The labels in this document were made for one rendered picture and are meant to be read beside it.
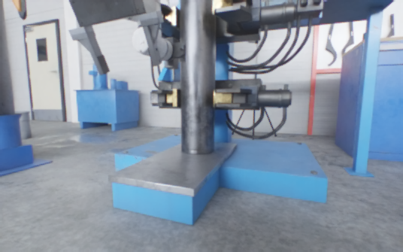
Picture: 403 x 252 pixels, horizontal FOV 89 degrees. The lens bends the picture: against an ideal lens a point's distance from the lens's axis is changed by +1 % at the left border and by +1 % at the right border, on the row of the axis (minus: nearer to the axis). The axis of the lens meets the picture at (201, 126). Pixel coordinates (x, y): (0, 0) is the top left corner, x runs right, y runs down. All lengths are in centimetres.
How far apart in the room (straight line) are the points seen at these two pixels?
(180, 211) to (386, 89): 181
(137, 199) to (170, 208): 15
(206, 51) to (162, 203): 82
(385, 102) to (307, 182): 121
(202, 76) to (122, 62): 317
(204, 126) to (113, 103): 232
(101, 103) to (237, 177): 277
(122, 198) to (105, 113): 259
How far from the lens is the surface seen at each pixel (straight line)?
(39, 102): 601
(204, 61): 122
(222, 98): 110
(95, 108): 364
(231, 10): 117
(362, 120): 163
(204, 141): 122
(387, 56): 217
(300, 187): 112
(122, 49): 431
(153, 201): 90
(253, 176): 111
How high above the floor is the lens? 47
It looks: 7 degrees down
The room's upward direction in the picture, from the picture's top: straight up
